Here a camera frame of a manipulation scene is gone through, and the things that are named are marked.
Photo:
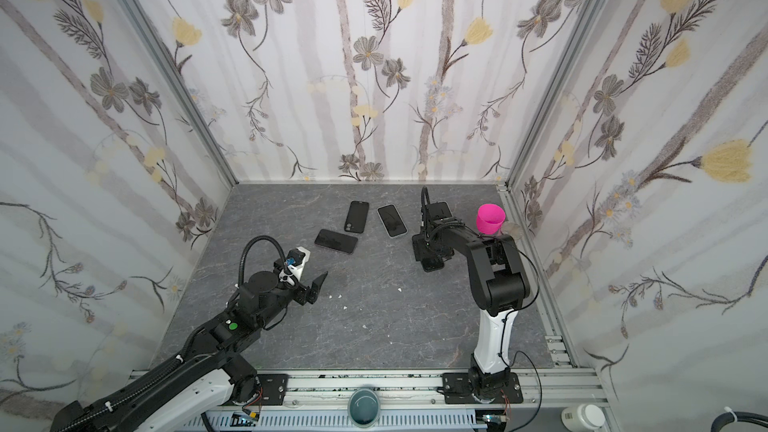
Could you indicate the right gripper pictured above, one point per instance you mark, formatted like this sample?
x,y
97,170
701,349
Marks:
x,y
429,249

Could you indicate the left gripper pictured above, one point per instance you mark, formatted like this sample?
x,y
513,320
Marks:
x,y
304,294

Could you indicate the light blue case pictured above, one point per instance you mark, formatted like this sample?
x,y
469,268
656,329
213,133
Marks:
x,y
392,220
438,211

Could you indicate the black case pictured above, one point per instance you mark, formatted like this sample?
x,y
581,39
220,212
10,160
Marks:
x,y
356,218

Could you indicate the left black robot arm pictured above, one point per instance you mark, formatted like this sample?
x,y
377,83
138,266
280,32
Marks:
x,y
209,369

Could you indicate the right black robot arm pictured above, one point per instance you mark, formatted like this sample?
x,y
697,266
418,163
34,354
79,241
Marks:
x,y
499,285

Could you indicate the pink plastic goblet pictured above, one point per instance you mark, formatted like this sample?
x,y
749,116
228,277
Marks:
x,y
490,218

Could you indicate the clear jar with cork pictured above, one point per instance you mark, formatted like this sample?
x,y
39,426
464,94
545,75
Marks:
x,y
513,229

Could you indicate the teal round cup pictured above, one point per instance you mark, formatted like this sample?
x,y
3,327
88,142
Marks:
x,y
364,408

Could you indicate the white bottle bottom right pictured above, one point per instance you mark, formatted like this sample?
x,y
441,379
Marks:
x,y
583,418

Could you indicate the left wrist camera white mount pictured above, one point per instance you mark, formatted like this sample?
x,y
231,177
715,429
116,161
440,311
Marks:
x,y
296,260

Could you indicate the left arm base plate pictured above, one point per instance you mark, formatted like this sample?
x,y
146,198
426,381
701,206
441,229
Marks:
x,y
267,390

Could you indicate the white slotted cable duct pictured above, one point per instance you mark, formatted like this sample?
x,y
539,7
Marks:
x,y
337,420

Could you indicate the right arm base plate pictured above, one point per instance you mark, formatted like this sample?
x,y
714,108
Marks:
x,y
470,388

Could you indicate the aluminium front rail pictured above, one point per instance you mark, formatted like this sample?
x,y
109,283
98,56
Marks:
x,y
424,389

